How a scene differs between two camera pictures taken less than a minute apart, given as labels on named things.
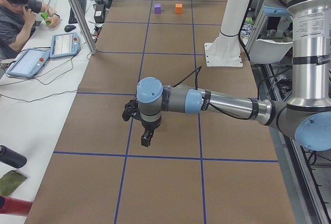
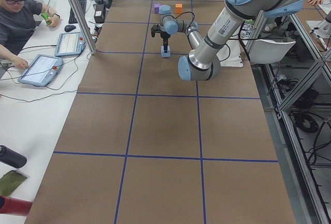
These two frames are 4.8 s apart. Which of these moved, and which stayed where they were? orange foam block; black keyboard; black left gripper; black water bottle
Moved: black left gripper
Stayed: black water bottle; black keyboard; orange foam block
